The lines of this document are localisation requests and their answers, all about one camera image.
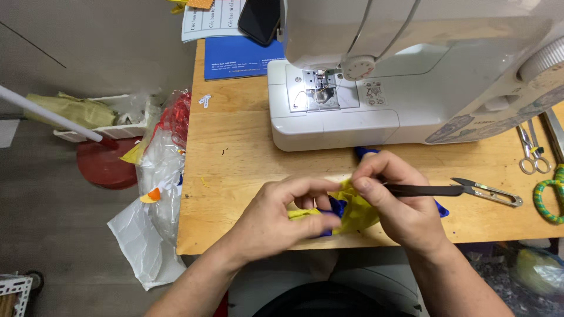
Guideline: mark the person's left hand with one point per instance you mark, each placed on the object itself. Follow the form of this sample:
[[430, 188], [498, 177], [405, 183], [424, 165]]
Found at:
[[268, 220]]

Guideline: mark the person's right hand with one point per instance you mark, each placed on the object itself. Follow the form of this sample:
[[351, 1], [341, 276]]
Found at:
[[409, 215]]

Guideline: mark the black tweezers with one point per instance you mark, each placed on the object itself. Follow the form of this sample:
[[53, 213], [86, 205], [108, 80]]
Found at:
[[427, 190]]

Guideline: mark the yellow and blue fabric piece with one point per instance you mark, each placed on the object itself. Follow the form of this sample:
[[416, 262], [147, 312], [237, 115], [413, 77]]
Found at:
[[357, 215]]

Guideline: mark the person's light grey shorts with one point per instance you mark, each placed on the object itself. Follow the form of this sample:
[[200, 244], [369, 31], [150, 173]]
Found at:
[[282, 273]]

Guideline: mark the silver thread snips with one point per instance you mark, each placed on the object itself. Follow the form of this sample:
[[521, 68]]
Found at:
[[495, 196]]

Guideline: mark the person's black shirt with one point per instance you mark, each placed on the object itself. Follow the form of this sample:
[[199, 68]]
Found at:
[[326, 301]]

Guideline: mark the clear plastic bag of scraps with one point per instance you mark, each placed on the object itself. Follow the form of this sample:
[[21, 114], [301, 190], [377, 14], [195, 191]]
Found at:
[[154, 211]]

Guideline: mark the white sewing machine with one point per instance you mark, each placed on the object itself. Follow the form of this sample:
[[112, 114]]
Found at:
[[396, 88]]

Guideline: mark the bag of fabric scraps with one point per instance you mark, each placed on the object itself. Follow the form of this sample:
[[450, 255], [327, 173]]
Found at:
[[528, 277]]

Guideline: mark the small white labels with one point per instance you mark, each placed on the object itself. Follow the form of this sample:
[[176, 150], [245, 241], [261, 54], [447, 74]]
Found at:
[[205, 100]]

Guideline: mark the silver scissors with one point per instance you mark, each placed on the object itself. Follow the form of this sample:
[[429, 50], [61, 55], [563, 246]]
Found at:
[[531, 149]]

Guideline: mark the blue folder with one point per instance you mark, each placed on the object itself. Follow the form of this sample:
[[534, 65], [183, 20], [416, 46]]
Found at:
[[238, 59]]

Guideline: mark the metal ruler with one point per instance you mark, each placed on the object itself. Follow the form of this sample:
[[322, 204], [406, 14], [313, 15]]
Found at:
[[555, 132]]

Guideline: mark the red round stool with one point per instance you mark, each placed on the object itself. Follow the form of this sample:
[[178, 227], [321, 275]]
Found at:
[[105, 167]]

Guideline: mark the white plastic basket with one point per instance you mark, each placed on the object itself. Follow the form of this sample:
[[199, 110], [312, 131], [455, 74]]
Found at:
[[119, 131]]

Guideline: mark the black phone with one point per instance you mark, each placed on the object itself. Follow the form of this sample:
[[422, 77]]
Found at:
[[260, 20]]

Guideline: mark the white printed paper sheet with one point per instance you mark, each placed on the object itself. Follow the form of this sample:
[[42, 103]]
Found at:
[[209, 20]]

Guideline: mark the olive yellow cloth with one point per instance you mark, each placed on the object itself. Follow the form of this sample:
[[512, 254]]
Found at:
[[75, 110]]

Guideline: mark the yellow and orange fabric scrap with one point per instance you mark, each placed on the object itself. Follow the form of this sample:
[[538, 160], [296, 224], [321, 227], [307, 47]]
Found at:
[[194, 3]]

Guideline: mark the white pipe with red tip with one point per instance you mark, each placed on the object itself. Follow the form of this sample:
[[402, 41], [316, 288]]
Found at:
[[44, 112]]

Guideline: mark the white perforated rack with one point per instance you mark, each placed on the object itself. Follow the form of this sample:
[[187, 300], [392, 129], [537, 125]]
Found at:
[[15, 293]]

